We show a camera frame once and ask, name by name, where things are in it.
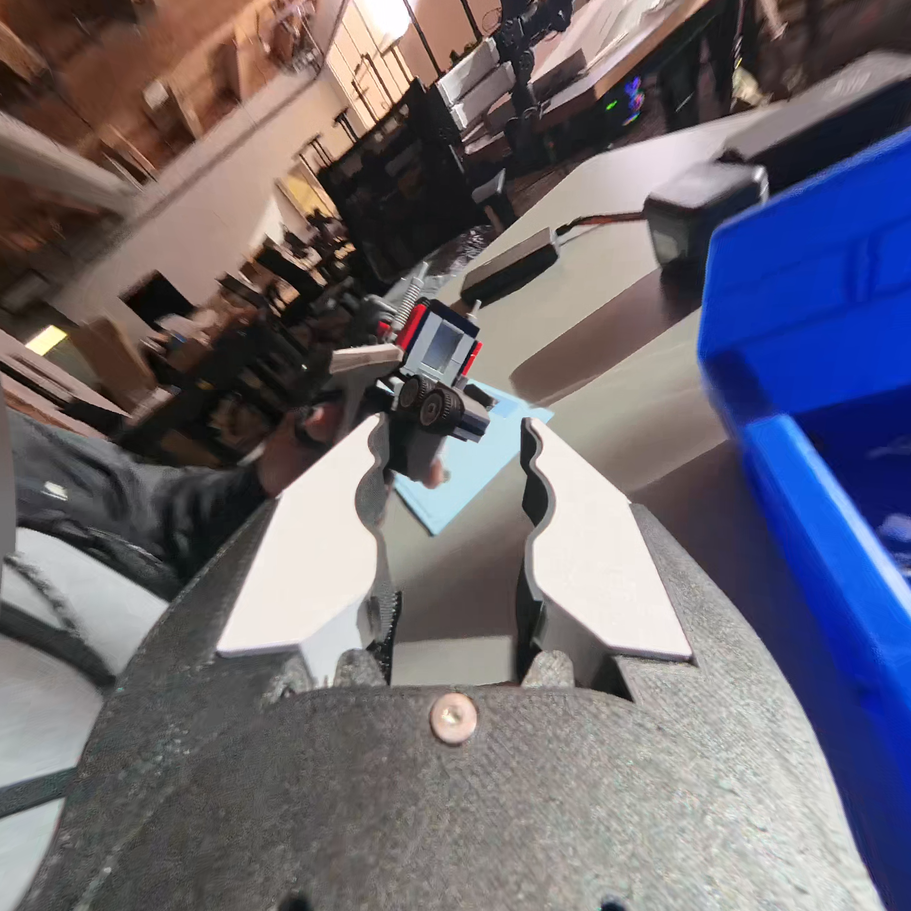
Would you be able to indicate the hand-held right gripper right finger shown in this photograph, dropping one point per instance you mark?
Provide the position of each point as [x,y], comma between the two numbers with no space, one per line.
[598,562]

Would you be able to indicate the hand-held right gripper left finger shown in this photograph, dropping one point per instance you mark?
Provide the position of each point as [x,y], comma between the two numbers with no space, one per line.
[313,555]

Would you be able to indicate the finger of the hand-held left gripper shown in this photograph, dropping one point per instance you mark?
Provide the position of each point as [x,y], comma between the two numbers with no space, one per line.
[363,363]

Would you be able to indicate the toy brick truck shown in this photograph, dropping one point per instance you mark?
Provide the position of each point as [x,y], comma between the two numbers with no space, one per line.
[438,349]

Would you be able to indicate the blue plastic bin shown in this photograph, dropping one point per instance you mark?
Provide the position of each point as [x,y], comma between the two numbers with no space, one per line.
[804,320]

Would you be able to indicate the person's left forearm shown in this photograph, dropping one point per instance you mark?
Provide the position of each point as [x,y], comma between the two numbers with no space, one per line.
[142,491]

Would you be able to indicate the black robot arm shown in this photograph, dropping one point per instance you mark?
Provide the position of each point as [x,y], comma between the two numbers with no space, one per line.
[530,50]

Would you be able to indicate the grey desk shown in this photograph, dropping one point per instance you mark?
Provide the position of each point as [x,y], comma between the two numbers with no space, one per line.
[605,341]

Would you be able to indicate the person's left hand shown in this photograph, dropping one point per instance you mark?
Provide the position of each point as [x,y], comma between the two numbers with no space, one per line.
[302,445]

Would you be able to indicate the light blue instruction booklet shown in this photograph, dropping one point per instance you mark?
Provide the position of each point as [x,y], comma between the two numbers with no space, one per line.
[477,470]

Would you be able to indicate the black power bank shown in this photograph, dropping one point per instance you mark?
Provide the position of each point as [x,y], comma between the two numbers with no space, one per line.
[509,267]

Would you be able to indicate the black shelving unit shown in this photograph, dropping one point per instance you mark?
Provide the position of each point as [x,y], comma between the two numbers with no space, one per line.
[406,178]

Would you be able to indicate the white boxes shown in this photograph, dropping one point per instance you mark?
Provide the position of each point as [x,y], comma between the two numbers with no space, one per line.
[473,82]

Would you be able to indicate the window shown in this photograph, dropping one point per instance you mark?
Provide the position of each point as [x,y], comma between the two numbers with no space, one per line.
[370,50]

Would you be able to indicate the computer with coloured lights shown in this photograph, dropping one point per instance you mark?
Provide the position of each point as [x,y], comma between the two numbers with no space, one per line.
[626,99]

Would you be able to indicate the wooden table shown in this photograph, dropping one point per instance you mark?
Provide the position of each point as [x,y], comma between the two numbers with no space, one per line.
[626,43]

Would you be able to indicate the black power adapter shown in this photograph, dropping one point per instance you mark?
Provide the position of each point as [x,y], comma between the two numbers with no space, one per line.
[818,121]

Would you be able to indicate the black action camera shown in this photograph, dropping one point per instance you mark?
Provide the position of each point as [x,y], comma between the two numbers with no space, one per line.
[704,213]

